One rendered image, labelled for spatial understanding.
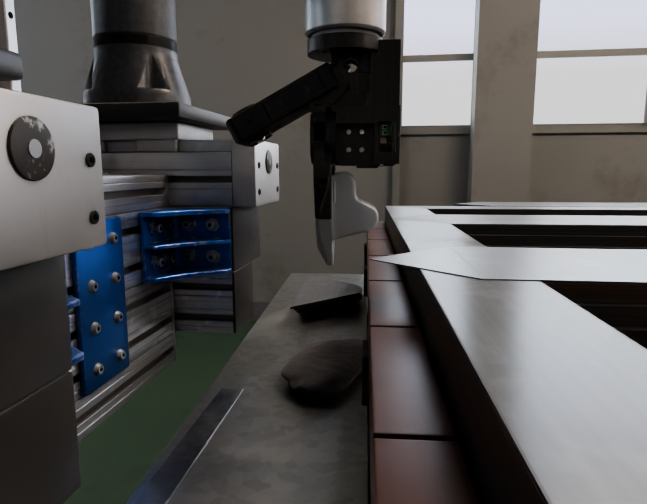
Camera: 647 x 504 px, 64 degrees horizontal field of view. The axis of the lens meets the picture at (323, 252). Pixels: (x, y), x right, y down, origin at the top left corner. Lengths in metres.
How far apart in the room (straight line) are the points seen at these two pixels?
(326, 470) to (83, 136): 0.35
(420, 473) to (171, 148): 0.60
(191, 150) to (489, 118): 2.39
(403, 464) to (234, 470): 0.30
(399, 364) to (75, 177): 0.23
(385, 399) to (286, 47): 3.07
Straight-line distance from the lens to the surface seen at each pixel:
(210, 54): 3.43
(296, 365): 0.68
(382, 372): 0.34
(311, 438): 0.57
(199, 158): 0.73
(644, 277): 0.50
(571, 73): 3.30
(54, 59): 3.91
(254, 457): 0.54
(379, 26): 0.51
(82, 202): 0.35
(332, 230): 0.49
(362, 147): 0.49
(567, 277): 0.47
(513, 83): 3.04
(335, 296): 0.98
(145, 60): 0.80
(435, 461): 0.25
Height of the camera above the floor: 0.95
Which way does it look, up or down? 9 degrees down
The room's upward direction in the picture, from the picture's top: straight up
